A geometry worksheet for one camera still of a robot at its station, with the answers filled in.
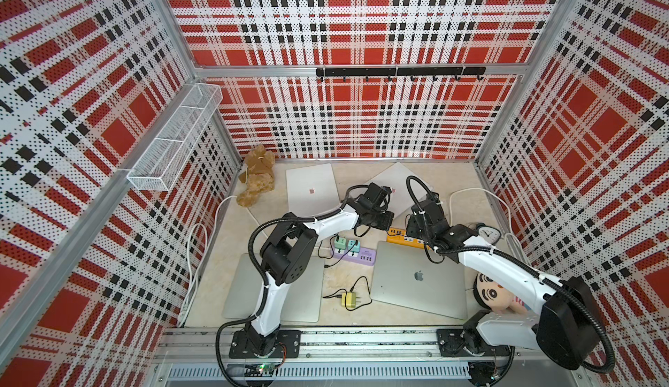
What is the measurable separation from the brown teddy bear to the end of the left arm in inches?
17.3

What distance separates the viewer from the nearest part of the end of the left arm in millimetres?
720

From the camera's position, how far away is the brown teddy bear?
3.28ft

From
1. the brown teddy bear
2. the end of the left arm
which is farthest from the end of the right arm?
the brown teddy bear

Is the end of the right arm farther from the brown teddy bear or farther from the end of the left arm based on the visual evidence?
the brown teddy bear
